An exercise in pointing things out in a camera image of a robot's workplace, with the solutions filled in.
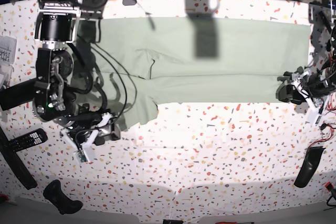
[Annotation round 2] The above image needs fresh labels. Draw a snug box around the black TV remote control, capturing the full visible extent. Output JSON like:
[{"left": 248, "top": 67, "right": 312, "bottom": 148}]
[{"left": 8, "top": 129, "right": 48, "bottom": 153}]

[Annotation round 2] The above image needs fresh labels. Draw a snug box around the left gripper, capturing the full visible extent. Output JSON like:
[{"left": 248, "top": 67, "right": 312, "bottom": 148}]
[{"left": 277, "top": 68, "right": 335, "bottom": 124}]

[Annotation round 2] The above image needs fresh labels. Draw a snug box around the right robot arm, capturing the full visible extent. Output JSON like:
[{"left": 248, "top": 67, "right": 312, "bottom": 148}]
[{"left": 33, "top": 0, "right": 120, "bottom": 151}]

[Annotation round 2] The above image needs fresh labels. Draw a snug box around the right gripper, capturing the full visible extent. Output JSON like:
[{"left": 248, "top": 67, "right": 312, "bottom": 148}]
[{"left": 60, "top": 108, "right": 121, "bottom": 150}]

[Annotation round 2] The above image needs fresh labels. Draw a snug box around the black curved handle piece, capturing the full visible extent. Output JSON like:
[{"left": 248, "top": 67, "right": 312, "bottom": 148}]
[{"left": 294, "top": 146, "right": 325, "bottom": 188}]

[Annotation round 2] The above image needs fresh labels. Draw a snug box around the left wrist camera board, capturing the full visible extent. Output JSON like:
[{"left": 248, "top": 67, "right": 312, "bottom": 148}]
[{"left": 307, "top": 106, "right": 323, "bottom": 125}]

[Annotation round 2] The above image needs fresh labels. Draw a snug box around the red and black wire bundle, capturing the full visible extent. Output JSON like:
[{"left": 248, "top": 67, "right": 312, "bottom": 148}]
[{"left": 301, "top": 98, "right": 336, "bottom": 156}]

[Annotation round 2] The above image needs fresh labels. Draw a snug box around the black game controller grip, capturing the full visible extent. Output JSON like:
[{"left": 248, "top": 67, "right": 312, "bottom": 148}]
[{"left": 43, "top": 179, "right": 83, "bottom": 215}]

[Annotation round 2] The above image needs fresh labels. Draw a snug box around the small clear plastic box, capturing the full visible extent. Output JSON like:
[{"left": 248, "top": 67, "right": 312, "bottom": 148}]
[{"left": 0, "top": 63, "right": 13, "bottom": 89}]

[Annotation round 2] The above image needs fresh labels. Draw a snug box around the long black bar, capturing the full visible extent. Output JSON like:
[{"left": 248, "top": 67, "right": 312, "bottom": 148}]
[{"left": 1, "top": 129, "right": 37, "bottom": 190}]

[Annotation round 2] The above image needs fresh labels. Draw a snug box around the light green T-shirt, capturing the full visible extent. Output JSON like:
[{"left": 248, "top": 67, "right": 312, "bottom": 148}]
[{"left": 76, "top": 17, "right": 311, "bottom": 130}]

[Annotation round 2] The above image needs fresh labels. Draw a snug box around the black metal strip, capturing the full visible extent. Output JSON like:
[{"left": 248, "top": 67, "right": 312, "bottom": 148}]
[{"left": 319, "top": 11, "right": 332, "bottom": 34}]

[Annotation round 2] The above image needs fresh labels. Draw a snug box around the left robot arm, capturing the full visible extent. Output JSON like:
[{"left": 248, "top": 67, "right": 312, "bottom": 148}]
[{"left": 276, "top": 0, "right": 335, "bottom": 125}]

